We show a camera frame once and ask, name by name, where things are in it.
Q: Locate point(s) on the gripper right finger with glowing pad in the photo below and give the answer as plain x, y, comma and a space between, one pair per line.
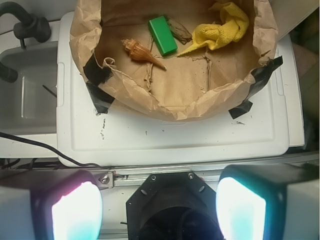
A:
269, 202

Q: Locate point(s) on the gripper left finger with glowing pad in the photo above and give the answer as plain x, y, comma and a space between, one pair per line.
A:
49, 205

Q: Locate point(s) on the orange spiral conch shell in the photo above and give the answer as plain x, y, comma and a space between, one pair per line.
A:
138, 52

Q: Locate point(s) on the grey sink basin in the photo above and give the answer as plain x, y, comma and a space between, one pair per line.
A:
28, 105

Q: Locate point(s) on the black faucet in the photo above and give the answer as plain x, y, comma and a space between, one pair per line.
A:
29, 25

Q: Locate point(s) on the brown paper bag tray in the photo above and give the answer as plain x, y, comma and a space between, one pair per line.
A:
194, 86

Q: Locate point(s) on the yellow cloth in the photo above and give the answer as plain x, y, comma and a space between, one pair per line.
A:
234, 25

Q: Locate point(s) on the dark brown bark piece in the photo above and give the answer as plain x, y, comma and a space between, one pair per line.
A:
178, 30

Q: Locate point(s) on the green rectangular block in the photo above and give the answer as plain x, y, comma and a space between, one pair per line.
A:
162, 35

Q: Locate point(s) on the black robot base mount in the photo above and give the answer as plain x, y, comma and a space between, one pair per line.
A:
173, 206

